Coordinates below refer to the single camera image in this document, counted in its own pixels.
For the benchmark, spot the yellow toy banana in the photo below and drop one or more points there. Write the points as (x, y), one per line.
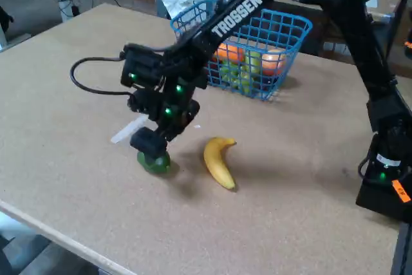
(216, 162)

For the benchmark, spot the black chair part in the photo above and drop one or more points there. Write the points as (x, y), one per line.
(4, 19)

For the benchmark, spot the green toy grapes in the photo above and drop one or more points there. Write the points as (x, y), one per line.
(239, 73)

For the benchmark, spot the orange-red round toy fruit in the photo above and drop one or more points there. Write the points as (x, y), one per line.
(273, 62)

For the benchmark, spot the wooden workbench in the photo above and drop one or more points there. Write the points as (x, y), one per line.
(381, 17)

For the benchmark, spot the round green toy fruit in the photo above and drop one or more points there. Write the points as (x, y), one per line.
(154, 165)

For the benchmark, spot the black metal frame post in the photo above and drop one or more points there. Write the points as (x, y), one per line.
(402, 252)

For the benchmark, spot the long white tape strip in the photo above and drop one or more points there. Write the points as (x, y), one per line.
(124, 135)

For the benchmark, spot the white desk leg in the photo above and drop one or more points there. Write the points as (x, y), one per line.
(65, 9)

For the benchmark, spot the orange toy fruit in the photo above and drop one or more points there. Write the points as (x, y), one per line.
(230, 53)

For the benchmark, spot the small black camera box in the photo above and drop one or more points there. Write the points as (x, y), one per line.
(141, 65)

